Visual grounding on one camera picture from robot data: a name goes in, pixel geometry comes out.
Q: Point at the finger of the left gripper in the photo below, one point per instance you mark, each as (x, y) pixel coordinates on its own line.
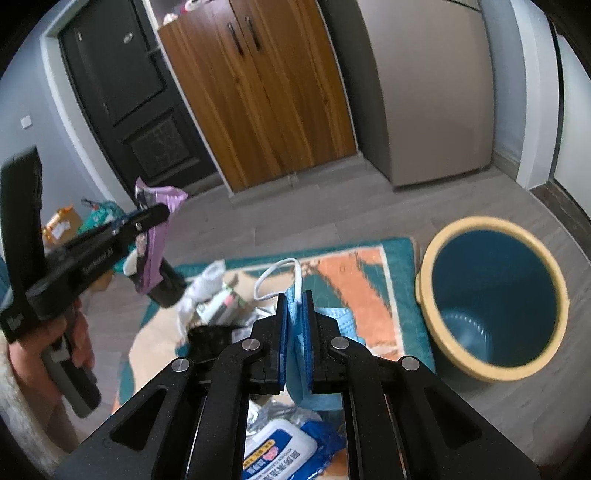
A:
(122, 232)

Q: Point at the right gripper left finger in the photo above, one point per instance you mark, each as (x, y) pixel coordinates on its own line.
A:
(188, 421)

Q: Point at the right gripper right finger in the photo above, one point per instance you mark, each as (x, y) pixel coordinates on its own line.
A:
(402, 421)

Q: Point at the purple snack wrapper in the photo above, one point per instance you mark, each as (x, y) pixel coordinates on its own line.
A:
(150, 245)

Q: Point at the black paper cup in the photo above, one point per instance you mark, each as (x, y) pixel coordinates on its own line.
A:
(168, 291)

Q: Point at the blue face mask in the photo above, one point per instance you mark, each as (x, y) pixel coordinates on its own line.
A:
(298, 354)

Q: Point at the teal yellow-rimmed trash bin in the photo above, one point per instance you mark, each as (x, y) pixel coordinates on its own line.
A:
(494, 299)

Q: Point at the person's left hand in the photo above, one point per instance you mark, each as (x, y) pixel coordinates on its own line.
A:
(25, 355)

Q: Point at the orange parcel bag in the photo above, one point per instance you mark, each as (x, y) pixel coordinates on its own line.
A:
(62, 227)

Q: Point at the blue wet wipes pack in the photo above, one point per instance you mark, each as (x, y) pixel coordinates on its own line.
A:
(283, 450)

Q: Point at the black plastic bag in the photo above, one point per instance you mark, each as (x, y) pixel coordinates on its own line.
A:
(207, 342)

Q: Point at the white green carton box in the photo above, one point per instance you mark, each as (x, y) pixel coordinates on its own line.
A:
(223, 308)

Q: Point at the black entrance door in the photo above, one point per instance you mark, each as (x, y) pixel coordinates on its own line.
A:
(129, 98)

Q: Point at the teal orange patterned rug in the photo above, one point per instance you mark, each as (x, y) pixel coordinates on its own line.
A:
(369, 288)

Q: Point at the wooden two-door cabinet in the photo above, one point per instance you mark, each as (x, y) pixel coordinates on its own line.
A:
(264, 86)

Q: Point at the beige refrigerator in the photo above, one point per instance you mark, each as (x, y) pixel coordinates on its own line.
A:
(420, 85)

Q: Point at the wall light switch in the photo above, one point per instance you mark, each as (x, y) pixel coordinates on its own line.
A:
(26, 122)

